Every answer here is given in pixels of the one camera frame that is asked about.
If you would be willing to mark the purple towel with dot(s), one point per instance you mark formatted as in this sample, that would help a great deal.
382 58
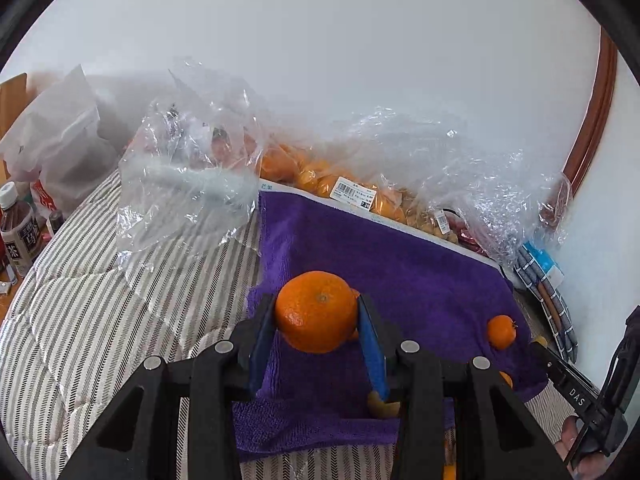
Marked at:
400 285

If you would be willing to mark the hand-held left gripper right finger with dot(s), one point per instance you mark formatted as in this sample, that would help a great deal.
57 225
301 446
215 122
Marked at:
372 355

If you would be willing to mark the blue tissue packet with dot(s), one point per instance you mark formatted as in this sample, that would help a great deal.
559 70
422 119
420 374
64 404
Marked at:
547 265

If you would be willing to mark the wooden door frame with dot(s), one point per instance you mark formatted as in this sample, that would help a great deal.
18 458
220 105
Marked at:
595 110

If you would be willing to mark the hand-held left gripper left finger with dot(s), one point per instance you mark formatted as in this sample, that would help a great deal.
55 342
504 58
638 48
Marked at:
260 345

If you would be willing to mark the small tangerine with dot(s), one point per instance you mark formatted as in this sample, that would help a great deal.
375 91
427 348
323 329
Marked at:
387 409
450 473
506 380
501 332

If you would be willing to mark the white plastic bag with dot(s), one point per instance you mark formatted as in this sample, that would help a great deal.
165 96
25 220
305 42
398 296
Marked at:
55 135

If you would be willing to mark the person's right hand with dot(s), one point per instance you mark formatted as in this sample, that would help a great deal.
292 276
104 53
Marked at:
590 467

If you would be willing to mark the blue checked folded cloth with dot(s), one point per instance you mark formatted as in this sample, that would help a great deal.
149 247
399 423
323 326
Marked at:
555 305

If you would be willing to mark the crumpled clear plastic bag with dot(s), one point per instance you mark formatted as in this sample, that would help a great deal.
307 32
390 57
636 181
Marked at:
500 185
185 180

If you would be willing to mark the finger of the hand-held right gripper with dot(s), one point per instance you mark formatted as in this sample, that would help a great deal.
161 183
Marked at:
567 380

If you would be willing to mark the clear bag of brown fruits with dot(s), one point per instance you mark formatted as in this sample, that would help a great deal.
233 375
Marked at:
430 225

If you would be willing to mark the dark capped bottle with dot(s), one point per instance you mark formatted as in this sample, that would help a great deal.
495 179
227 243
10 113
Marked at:
55 220

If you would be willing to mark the large orange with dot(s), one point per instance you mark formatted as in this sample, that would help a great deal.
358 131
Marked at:
316 311

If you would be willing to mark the white capped drink bottle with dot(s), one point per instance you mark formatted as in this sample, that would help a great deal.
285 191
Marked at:
17 235

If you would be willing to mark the clear bag of oranges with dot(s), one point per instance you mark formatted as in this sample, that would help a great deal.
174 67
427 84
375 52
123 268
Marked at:
310 175

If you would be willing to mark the grey striped quilted cover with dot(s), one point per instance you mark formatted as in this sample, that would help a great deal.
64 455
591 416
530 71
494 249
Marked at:
125 310

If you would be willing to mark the red packet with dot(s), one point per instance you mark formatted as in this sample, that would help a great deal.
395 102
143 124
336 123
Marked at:
472 237

